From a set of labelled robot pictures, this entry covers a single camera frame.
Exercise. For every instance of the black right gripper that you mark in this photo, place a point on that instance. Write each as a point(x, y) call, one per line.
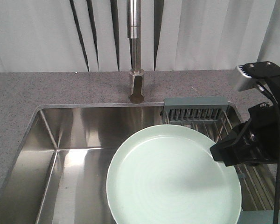
point(258, 139)

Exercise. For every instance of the light green round plate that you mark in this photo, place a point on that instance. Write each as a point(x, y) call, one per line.
point(165, 174)

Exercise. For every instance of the grey metal dish drying rack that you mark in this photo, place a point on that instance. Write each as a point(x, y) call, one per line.
point(215, 117)

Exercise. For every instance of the stainless steel faucet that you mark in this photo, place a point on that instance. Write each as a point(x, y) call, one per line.
point(134, 34)

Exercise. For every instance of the stainless steel sink basin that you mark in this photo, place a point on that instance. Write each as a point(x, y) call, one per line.
point(59, 176)

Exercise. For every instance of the white pleated curtain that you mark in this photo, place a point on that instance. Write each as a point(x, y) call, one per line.
point(91, 35)

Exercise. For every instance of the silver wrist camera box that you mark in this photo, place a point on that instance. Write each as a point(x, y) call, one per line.
point(241, 81)

